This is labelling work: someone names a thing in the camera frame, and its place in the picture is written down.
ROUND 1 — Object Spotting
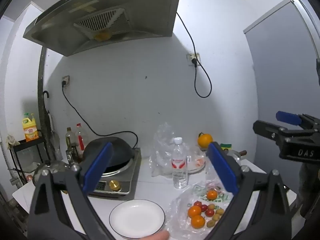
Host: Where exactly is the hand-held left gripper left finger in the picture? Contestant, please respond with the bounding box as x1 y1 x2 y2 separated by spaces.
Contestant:
26 142 118 240

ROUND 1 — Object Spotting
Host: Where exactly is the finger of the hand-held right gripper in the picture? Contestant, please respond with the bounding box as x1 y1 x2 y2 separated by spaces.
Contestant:
276 111 320 132
253 120 304 143

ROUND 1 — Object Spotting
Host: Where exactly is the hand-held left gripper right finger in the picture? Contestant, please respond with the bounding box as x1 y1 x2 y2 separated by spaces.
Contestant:
202 142 292 240

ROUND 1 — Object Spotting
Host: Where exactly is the clear printed plastic bag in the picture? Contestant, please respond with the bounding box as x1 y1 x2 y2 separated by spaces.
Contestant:
167 174 241 240

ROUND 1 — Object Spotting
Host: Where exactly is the white plate with dark rim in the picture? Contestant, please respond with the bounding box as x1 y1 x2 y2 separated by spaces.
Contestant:
108 199 166 239

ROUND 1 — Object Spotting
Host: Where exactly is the person's right forearm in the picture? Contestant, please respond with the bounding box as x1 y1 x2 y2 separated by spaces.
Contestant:
296 160 320 219

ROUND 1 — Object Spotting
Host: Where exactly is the person's left hand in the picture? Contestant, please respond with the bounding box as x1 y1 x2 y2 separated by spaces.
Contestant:
147 231 171 240

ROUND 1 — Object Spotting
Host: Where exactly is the steel induction cooker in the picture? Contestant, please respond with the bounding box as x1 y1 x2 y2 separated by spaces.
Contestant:
87 147 142 196

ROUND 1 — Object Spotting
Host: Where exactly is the small glass jar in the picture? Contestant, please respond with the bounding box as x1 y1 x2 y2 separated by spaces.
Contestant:
65 148 81 166

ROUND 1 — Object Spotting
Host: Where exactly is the large orange with leaf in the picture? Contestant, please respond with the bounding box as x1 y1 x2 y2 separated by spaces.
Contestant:
197 132 213 149

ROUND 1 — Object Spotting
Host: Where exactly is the red label plastic bottle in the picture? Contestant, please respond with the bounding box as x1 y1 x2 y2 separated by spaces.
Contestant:
75 123 89 156

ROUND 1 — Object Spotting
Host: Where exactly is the oil bottle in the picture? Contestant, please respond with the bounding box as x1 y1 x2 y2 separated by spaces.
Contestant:
65 127 74 151

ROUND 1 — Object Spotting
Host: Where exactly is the clear plastic water bottle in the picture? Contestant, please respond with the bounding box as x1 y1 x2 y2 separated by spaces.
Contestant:
172 137 189 189

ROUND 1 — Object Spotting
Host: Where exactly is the glass pot lid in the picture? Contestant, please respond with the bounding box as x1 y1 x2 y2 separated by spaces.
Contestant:
32 161 73 188

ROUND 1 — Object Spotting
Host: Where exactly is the grey door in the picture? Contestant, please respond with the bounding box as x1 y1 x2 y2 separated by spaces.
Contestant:
243 0 320 170

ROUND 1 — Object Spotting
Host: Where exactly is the clear crumpled plastic bag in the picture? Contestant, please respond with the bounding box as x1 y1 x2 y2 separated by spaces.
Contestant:
149 122 208 178

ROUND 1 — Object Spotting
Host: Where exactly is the black umbrella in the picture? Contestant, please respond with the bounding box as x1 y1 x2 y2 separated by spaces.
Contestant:
42 90 54 156

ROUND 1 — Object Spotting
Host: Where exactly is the black metal rack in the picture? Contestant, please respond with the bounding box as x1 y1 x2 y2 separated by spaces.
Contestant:
9 136 48 181

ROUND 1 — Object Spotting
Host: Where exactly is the yellow detergent bottle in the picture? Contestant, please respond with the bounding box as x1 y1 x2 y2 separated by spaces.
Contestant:
22 113 40 143

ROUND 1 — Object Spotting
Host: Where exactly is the pale cloth glove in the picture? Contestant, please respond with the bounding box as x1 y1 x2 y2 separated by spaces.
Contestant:
6 134 21 146

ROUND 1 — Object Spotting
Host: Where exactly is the steel range hood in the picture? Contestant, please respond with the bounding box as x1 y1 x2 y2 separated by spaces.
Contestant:
23 0 184 57

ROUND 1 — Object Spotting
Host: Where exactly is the black wok with wooden handle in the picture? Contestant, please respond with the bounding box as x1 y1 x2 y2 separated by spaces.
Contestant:
82 136 133 176

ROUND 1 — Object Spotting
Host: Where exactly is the black cooker cable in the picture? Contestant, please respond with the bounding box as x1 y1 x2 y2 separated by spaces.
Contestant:
62 81 139 151

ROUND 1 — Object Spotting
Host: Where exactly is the black range hood cable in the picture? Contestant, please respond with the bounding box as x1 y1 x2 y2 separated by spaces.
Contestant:
176 12 212 98

